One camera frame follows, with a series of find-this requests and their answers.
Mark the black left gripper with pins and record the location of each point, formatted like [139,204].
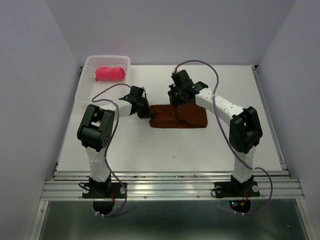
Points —
[148,113]

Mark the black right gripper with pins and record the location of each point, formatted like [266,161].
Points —
[174,101]

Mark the brown microfibre towel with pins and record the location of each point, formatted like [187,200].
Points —
[186,116]

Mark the pink microfibre towel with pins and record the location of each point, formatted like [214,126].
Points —
[108,74]

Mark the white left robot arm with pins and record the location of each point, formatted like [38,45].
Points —
[98,127]

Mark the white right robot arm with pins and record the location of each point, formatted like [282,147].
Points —
[240,127]

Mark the white plastic basket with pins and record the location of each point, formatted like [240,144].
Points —
[88,87]

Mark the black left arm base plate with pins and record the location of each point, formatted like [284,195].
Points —
[100,191]

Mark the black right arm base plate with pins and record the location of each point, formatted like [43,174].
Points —
[229,189]

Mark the aluminium front mounting rail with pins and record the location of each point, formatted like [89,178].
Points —
[170,186]

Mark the aluminium table edge rail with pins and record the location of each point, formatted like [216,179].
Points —
[284,168]

